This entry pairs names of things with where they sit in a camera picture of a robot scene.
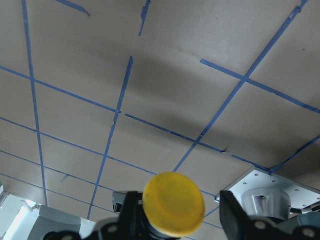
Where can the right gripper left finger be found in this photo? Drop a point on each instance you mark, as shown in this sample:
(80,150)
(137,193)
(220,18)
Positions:
(130,224)

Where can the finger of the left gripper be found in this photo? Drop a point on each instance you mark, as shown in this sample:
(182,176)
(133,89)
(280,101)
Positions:
(118,198)

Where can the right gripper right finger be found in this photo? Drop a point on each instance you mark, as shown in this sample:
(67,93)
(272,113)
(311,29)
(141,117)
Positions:
(237,225)

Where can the yellow push button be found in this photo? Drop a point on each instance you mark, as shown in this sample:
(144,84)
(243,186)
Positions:
(173,204)

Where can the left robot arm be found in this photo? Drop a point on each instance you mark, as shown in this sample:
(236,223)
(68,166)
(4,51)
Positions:
(52,224)

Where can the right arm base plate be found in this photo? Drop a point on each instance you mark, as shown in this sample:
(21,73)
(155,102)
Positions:
(271,195)

